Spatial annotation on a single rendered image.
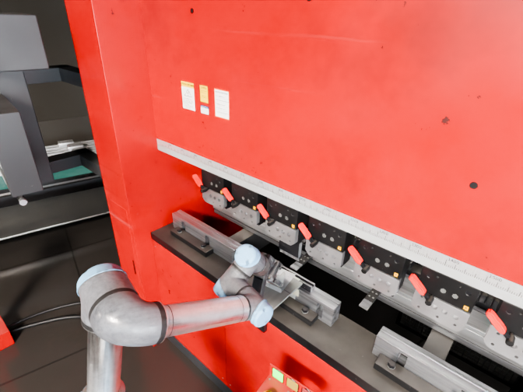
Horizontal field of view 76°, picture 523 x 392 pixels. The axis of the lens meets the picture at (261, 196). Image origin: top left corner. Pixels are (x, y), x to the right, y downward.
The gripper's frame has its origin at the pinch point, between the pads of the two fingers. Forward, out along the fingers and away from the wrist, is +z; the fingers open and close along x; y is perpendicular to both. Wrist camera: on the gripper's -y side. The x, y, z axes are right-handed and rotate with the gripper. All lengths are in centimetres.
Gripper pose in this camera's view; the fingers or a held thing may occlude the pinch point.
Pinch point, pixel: (273, 283)
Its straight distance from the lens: 140.8
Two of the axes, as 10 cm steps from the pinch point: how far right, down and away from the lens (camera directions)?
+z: 3.2, 4.3, 8.5
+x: -8.5, -2.7, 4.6
